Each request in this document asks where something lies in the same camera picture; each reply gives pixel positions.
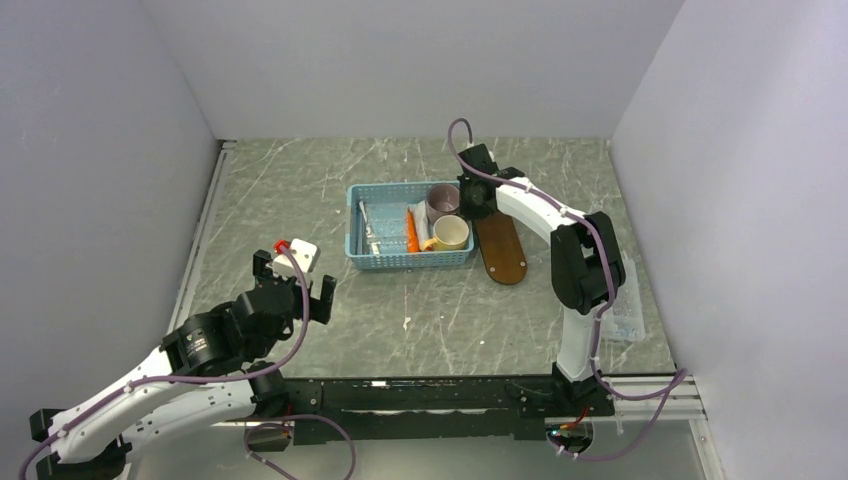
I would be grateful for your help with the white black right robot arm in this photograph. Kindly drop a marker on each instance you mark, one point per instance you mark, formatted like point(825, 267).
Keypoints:
point(586, 268)

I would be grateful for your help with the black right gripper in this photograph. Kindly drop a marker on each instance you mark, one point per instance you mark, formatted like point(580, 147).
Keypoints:
point(467, 210)

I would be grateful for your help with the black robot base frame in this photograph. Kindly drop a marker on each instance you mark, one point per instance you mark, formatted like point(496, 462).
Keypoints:
point(522, 407)

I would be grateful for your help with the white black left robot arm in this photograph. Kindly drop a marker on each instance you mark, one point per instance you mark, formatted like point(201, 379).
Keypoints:
point(219, 365)

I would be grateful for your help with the brown oval wooden tray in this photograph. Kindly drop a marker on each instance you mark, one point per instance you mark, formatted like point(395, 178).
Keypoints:
point(501, 249)

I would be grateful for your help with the yellow ceramic mug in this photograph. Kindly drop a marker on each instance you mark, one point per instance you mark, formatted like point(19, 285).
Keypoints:
point(449, 233)

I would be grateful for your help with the light blue plastic basket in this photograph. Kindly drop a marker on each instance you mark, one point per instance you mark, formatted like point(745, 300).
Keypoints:
point(408, 193)

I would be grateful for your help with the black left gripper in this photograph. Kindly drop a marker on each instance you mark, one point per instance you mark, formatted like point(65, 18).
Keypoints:
point(321, 306)

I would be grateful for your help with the mauve ceramic mug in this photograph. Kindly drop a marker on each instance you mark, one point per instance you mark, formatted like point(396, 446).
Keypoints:
point(442, 199)

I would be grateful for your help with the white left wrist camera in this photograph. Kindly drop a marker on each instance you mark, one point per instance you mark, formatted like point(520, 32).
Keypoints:
point(295, 252)

